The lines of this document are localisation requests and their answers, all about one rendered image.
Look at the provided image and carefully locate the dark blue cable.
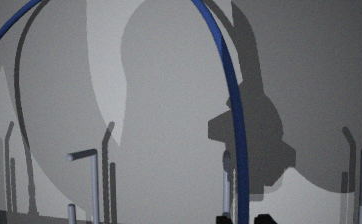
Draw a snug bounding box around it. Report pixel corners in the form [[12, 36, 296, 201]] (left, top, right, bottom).
[[0, 0, 249, 224]]

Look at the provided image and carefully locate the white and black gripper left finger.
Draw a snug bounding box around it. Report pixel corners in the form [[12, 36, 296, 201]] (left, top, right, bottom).
[[216, 216, 233, 224]]

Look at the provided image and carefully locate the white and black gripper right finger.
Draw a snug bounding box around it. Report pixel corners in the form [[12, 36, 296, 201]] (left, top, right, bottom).
[[254, 214, 277, 224]]

